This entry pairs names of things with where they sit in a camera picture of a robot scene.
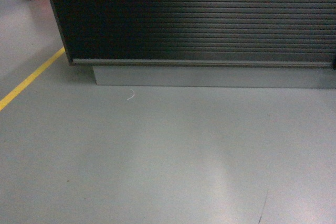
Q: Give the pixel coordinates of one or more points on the black checkout counter cabinet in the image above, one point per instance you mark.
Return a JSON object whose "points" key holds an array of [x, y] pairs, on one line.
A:
{"points": [[201, 43]]}

